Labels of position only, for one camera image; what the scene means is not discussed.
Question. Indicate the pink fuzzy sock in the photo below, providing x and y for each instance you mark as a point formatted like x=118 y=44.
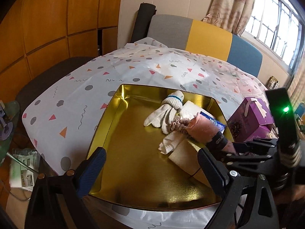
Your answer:
x=202 y=130

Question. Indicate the grey yellow blue headboard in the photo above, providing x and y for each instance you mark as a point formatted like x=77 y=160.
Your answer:
x=209 y=38

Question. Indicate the round glass table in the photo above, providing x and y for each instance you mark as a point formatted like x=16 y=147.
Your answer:
x=9 y=128

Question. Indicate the small brown carton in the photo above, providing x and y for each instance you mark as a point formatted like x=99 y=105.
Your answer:
x=273 y=82

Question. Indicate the white knit glove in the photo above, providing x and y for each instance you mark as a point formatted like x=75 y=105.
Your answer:
x=164 y=111

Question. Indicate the beige printed curtain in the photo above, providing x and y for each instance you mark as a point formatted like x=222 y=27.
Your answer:
x=228 y=4
x=299 y=88

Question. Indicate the barred window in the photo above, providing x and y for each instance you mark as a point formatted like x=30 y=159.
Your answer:
x=278 y=21

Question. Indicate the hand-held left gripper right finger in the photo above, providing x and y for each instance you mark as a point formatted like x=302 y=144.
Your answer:
x=212 y=167

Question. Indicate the wooden wardrobe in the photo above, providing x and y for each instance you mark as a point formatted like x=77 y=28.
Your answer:
x=59 y=23

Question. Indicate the dusty mauve satin scrunchie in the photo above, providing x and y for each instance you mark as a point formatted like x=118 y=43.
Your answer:
x=178 y=125

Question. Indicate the blue pocket tissue packet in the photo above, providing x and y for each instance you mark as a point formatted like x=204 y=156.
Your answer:
x=214 y=122

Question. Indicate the cream elastic bandage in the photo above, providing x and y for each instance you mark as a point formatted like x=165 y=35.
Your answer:
x=183 y=155

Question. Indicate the white fringed cloth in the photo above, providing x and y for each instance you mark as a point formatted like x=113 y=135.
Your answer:
x=170 y=144

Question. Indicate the green white paper packets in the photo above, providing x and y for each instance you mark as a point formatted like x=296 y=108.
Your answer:
x=23 y=171

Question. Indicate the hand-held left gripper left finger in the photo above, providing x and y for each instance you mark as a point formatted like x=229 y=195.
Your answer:
x=91 y=171

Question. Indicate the gold rectangular tin box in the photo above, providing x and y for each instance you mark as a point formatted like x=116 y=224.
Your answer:
x=133 y=148

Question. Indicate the dark grey bedside bench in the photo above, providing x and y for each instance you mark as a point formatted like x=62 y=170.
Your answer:
x=52 y=74

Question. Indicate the black rolled mat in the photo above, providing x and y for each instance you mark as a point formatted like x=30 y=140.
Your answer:
x=143 y=21

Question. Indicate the white patterned bed sheet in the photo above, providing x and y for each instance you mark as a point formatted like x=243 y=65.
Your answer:
x=95 y=76

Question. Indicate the purple cardboard tissue box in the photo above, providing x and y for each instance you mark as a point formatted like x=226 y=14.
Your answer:
x=252 y=119

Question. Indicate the person's right hand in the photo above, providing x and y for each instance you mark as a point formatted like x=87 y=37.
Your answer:
x=289 y=156

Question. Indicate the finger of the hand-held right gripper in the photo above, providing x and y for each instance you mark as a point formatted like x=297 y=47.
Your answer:
x=252 y=162
x=255 y=146

